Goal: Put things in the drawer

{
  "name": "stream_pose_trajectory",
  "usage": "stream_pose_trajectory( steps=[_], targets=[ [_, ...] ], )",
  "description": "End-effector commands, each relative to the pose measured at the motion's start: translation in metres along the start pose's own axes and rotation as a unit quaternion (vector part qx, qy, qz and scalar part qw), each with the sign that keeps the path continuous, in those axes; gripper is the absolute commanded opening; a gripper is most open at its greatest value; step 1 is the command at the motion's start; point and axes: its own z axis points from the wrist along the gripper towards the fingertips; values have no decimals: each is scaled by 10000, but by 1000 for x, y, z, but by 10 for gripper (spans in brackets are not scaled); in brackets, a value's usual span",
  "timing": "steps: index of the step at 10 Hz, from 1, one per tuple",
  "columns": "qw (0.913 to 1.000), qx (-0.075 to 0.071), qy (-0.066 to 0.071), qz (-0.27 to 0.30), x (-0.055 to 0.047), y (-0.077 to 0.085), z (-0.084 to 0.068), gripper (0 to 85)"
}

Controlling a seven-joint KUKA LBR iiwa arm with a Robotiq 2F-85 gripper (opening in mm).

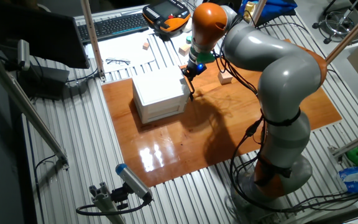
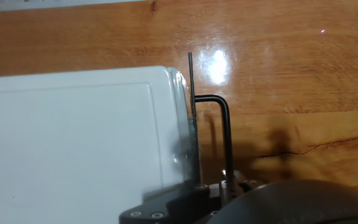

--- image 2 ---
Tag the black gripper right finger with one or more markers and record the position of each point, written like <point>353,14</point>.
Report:
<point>242,186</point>

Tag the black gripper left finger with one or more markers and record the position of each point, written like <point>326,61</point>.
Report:
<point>166,208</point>

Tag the white two-drawer cabinet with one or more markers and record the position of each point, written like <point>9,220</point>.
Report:
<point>73,140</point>

